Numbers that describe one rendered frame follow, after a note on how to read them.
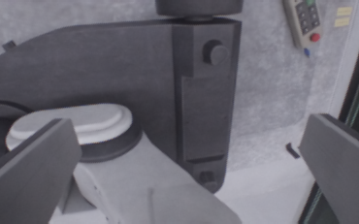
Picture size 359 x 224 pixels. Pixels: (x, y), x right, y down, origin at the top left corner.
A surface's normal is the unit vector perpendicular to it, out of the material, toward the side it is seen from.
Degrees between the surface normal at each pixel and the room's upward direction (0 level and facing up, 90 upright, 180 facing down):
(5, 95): 0
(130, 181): 90
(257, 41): 0
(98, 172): 90
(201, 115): 0
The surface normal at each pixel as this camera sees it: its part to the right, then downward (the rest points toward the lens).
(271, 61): 0.18, 0.48
